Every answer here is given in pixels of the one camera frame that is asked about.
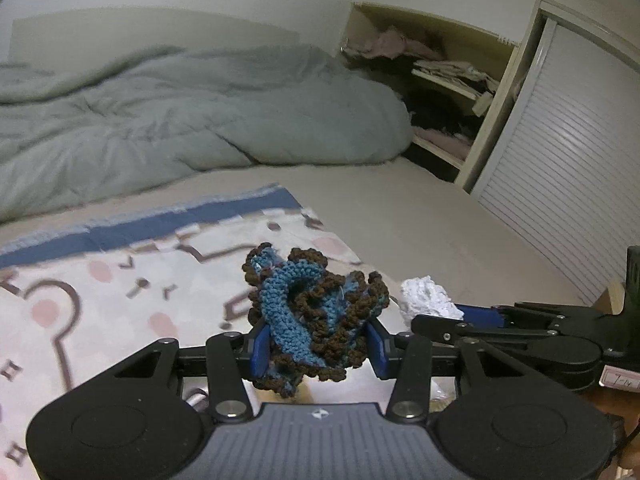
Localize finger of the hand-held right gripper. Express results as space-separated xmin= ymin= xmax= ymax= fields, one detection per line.
xmin=410 ymin=313 xmax=560 ymax=347
xmin=451 ymin=302 xmax=607 ymax=331

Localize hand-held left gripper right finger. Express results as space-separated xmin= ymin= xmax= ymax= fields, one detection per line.
xmin=366 ymin=322 xmax=557 ymax=422

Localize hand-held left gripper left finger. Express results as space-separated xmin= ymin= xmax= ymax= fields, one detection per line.
xmin=75 ymin=324 xmax=273 ymax=422

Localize white crochet scrunchie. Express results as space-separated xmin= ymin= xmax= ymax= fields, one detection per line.
xmin=400 ymin=276 xmax=466 ymax=322

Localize blue brown crochet scrunchie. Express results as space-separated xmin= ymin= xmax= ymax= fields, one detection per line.
xmin=242 ymin=242 xmax=391 ymax=401

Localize cartoon printed blanket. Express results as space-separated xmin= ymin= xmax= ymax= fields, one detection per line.
xmin=0 ymin=184 xmax=402 ymax=480

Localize white louvered door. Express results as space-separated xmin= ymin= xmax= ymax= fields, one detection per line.
xmin=470 ymin=9 xmax=640 ymax=307

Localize pink folded clothes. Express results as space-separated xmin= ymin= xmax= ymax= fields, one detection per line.
xmin=412 ymin=126 xmax=474 ymax=159

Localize open closet shelves with clothes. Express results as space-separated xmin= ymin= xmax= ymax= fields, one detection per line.
xmin=340 ymin=1 xmax=532 ymax=194

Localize dark clothes pile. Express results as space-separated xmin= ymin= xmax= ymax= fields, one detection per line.
xmin=400 ymin=87 xmax=484 ymax=134

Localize beige folded clothes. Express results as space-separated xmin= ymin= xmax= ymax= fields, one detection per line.
xmin=412 ymin=59 xmax=502 ymax=117

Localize grey comforter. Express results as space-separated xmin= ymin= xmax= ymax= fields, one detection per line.
xmin=0 ymin=44 xmax=415 ymax=224

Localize pink crumpled clothes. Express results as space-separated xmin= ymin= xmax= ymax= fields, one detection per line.
xmin=345 ymin=27 xmax=437 ymax=61

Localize white headboard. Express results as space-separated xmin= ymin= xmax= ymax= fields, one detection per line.
xmin=10 ymin=6 xmax=302 ymax=64

